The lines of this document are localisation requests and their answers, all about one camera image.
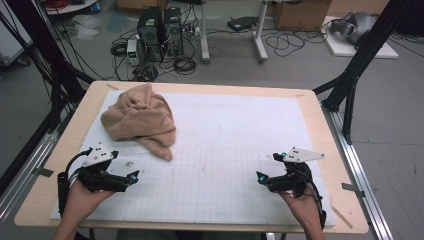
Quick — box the person's left hand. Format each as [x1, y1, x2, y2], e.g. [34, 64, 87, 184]
[67, 179, 116, 216]

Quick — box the grey headset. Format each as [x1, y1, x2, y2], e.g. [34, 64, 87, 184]
[329, 11, 380, 46]

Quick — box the narrow black computer tower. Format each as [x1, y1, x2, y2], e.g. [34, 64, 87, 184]
[163, 7, 185, 56]

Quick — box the small white power supply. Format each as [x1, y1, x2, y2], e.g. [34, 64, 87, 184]
[126, 38, 141, 67]

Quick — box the loose black floor cable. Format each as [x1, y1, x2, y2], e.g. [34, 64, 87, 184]
[264, 27, 330, 58]

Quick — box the round white table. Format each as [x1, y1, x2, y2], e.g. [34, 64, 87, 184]
[44, 0, 100, 16]

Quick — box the black tape piece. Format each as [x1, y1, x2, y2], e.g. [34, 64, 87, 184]
[36, 167, 55, 178]

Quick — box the clear plastic sheet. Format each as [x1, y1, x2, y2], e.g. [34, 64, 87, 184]
[71, 14, 103, 40]

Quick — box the person's right hand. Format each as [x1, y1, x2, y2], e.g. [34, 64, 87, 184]
[279, 189, 322, 221]

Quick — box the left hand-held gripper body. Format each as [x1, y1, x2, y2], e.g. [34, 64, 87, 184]
[76, 142, 129, 193]

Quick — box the white grid mat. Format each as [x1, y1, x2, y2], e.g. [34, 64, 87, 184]
[49, 89, 337, 228]

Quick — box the white desk frame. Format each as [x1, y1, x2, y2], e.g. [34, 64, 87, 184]
[199, 0, 270, 65]

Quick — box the wide black computer tower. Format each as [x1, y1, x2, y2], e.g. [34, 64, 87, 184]
[136, 6, 165, 63]

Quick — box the black frame post with brace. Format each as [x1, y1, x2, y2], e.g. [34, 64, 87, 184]
[312, 0, 416, 146]

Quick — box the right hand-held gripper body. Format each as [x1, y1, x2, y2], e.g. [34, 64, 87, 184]
[266, 146, 326, 198]

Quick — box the coiled black cable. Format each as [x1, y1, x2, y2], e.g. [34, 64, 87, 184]
[172, 55, 198, 76]

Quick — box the white floor board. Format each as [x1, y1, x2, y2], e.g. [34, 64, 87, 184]
[321, 15, 400, 61]

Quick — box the thin wooden stick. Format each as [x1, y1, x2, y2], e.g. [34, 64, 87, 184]
[329, 204, 354, 230]

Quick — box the black frame post with cables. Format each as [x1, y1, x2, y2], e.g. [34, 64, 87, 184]
[0, 0, 96, 134]

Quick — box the flat black device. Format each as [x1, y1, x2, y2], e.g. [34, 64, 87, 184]
[226, 15, 260, 33]

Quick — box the aluminium rail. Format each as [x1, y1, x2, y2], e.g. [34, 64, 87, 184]
[0, 108, 74, 228]
[320, 100, 396, 240]

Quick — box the large cardboard box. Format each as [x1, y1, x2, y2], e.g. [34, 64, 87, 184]
[273, 0, 333, 32]

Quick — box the tan terry towel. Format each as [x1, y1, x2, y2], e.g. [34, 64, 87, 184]
[99, 83, 178, 162]

